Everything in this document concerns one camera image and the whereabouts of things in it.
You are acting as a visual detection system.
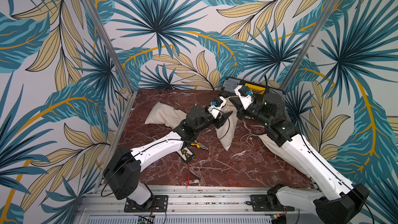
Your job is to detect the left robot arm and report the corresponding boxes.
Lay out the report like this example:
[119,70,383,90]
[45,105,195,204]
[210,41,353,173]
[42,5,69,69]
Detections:
[103,106,233,205]

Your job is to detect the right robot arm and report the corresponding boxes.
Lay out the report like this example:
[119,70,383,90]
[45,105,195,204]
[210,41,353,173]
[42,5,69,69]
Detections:
[229,89,370,224]

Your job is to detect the rear cream cloth bag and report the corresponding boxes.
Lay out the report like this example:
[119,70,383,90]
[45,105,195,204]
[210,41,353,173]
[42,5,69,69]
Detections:
[240,133,311,178]

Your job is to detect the flat cream cloth bag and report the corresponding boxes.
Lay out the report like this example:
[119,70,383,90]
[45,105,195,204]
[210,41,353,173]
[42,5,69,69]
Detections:
[145,102,187,129]

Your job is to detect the black yellow toolbox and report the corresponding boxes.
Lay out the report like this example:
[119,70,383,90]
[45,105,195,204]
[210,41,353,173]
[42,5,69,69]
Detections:
[219,77,286,98]

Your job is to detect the yellow black pliers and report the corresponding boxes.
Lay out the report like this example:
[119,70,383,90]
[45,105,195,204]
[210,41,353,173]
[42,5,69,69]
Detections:
[189,141,208,150]

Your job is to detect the black connector board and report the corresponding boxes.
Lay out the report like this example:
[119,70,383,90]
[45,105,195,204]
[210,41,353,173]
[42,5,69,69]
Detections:
[177,147,195,163]

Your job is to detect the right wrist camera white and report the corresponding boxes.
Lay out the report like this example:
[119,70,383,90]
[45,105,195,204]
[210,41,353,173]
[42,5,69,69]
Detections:
[234,85,256,110]

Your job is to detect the red black wire leads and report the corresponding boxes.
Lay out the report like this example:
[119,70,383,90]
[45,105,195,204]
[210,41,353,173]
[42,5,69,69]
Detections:
[186,162,202,188]

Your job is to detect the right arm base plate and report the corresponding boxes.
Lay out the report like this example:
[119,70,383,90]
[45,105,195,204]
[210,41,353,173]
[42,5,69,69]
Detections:
[245,195,295,213]

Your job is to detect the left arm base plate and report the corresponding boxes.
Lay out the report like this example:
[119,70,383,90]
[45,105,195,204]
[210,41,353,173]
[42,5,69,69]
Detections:
[124,195,169,213]

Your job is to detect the aluminium front rail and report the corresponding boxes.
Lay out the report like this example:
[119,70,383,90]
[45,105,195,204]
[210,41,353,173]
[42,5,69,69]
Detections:
[74,185,321,224]

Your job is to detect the right aluminium corner post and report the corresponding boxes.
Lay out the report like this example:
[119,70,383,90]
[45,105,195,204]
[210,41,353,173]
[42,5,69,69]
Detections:
[280,0,340,91]

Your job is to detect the aluminium corner post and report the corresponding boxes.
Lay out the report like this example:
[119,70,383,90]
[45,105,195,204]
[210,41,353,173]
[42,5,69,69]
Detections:
[82,0,134,96]
[280,0,340,91]

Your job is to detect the left aluminium corner post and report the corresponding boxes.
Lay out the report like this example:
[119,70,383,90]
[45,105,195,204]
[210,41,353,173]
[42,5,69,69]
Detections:
[82,0,134,96]

